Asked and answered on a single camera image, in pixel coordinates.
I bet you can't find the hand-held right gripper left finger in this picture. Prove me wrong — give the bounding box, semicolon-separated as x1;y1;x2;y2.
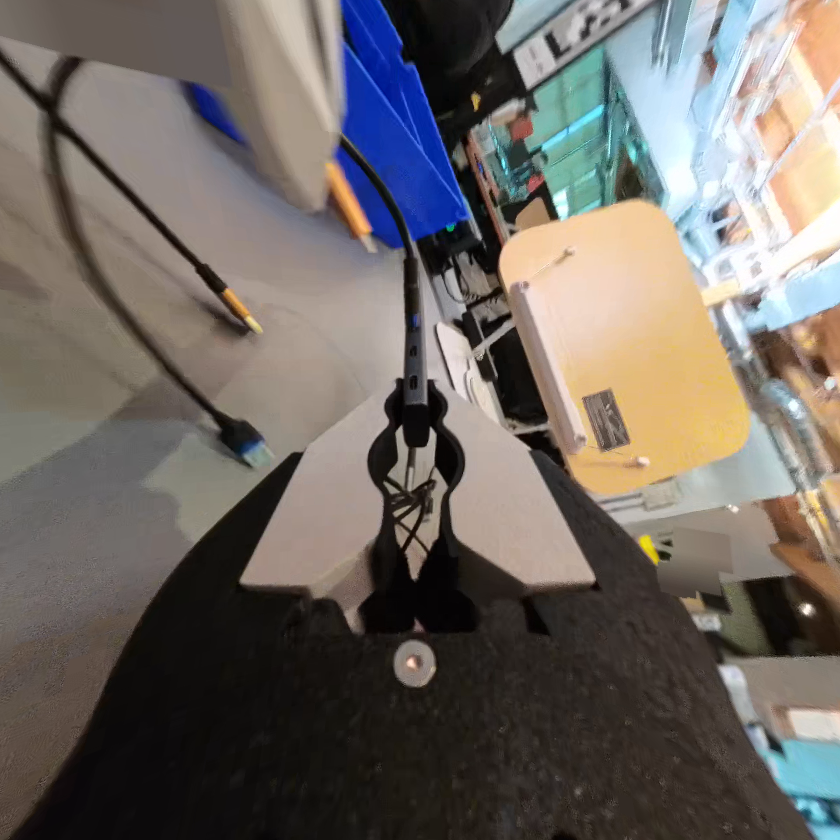
239;379;416;633

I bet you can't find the grey usb hub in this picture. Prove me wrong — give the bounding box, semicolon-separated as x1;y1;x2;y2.
339;134;434;454

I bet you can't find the thin black cable gold plug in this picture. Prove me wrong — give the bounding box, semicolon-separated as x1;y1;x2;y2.
0;49;265;334

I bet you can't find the blue plastic bin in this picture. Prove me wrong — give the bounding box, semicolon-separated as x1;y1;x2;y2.
184;0;471;250

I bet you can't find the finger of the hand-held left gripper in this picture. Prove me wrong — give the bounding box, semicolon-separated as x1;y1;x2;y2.
0;0;232;89
226;0;345;211

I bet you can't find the black device green display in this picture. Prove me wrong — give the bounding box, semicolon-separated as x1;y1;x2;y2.
419;222;488;265

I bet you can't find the black cable blue plug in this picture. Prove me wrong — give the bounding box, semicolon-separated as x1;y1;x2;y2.
42;56;275;468

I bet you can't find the black cable orange plug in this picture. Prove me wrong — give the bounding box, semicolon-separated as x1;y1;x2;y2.
323;161;379;255

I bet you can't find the wooden laptop stand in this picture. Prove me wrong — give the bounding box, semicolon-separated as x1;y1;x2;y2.
436;200;751;496

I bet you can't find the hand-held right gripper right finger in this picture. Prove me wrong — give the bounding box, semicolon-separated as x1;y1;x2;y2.
415;382;597;633

